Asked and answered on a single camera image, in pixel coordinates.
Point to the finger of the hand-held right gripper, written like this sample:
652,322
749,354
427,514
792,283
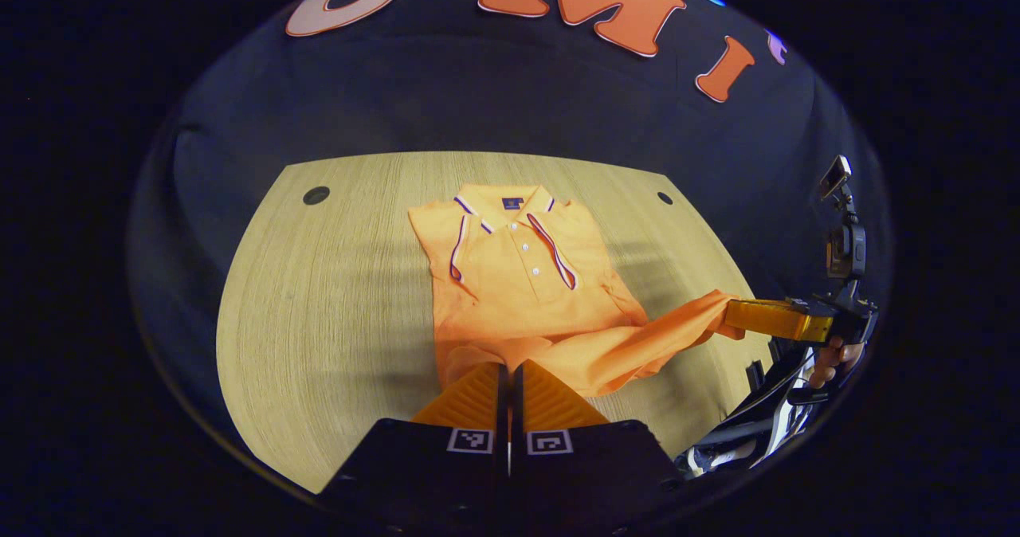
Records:
773,319

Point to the orange T-shirt with striped collar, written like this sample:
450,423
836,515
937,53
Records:
518,298

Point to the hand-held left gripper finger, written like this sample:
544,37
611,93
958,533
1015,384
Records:
501,409
516,409

